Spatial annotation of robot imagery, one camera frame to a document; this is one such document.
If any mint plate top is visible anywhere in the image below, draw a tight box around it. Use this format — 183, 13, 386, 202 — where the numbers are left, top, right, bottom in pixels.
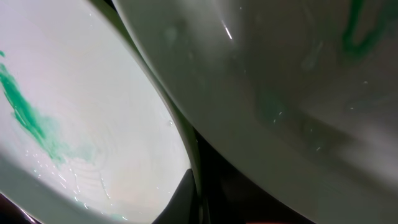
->
114, 1, 397, 223

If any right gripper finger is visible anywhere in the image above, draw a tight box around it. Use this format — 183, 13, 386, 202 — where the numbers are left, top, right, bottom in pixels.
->
152, 169, 197, 224

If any mint plate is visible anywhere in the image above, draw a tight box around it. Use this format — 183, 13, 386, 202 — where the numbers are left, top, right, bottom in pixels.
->
114, 1, 397, 223
0, 0, 203, 224

